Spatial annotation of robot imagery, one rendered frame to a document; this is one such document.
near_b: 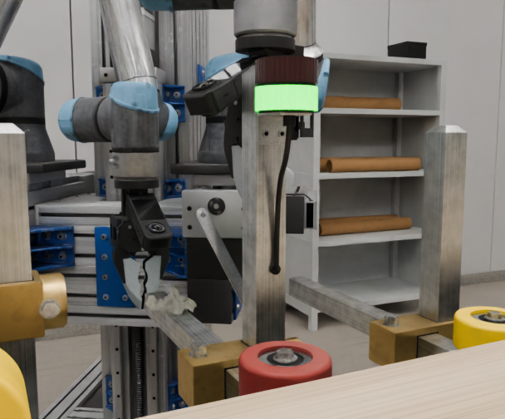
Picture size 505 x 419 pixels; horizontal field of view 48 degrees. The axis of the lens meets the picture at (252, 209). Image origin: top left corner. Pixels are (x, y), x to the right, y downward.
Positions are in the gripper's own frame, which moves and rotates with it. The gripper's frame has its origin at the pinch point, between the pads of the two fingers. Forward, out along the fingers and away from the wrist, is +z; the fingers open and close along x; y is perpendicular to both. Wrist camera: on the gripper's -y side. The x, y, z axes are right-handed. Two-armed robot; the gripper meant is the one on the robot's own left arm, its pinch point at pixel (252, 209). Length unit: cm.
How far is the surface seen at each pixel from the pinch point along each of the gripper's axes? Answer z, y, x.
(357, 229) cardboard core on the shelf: 46, 238, 144
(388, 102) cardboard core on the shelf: -30, 267, 143
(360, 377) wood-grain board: 10.7, -10.9, -22.9
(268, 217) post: -0.4, -6.0, -8.2
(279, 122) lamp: -10.1, -5.1, -8.8
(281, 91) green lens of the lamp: -12.7, -9.2, -12.8
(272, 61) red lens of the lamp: -15.4, -9.6, -11.9
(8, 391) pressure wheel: 4.4, -37.4, -19.1
